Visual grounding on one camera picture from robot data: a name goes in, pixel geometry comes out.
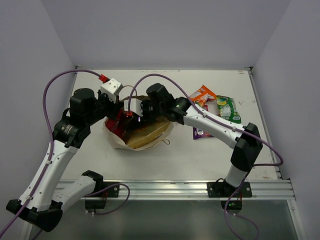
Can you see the dark brown snack bag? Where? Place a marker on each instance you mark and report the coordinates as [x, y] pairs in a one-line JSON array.
[[129, 125]]

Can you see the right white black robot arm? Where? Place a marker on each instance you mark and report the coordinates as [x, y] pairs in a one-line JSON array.
[[244, 140]]

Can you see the orange snack packet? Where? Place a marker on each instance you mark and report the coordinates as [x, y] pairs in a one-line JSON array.
[[202, 96]]

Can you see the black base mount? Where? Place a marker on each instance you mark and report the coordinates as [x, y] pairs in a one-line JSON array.
[[220, 189], [100, 195]]

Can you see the green snack packet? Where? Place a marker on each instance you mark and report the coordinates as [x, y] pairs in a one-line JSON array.
[[227, 109]]

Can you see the red R snack packet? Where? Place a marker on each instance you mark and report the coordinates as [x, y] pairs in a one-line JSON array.
[[117, 125]]

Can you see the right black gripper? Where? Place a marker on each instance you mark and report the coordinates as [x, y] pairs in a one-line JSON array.
[[144, 118]]

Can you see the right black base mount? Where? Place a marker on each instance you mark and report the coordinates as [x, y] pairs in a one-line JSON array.
[[220, 189]]

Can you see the brown paper bag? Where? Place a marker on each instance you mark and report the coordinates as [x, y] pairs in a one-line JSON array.
[[119, 143]]

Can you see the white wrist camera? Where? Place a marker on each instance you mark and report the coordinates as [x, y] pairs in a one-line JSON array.
[[133, 107], [112, 89]]

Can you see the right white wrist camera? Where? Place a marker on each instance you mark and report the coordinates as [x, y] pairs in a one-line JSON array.
[[133, 107]]

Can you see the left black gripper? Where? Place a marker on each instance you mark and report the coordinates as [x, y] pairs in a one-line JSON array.
[[110, 105]]

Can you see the purple Fox's candy bag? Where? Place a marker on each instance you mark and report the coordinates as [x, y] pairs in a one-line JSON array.
[[200, 134]]

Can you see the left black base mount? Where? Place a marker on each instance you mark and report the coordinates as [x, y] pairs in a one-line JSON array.
[[100, 195]]

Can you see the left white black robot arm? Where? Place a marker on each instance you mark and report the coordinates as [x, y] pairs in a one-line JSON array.
[[40, 205]]

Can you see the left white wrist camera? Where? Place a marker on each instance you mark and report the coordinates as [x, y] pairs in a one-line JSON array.
[[112, 89]]

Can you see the aluminium mounting rail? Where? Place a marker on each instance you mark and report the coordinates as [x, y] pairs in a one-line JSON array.
[[196, 190]]

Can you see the yellow chips bag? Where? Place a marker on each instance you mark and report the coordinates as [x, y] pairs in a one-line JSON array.
[[145, 134]]

